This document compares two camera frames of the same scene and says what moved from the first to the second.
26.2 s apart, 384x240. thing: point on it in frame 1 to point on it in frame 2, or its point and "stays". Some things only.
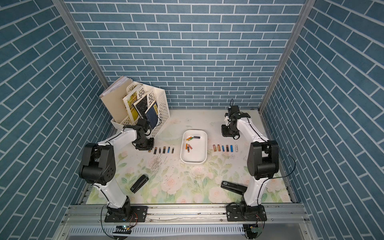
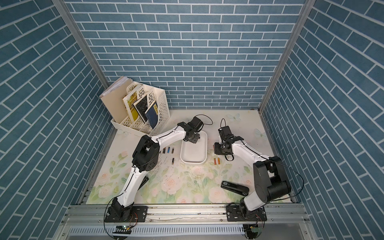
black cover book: [141, 105] stays
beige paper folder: [112, 98] stays
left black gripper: [150, 146] to [195, 140]
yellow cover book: [133, 114] stays
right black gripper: [224, 134] to [217, 151]
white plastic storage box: [194, 147] stays
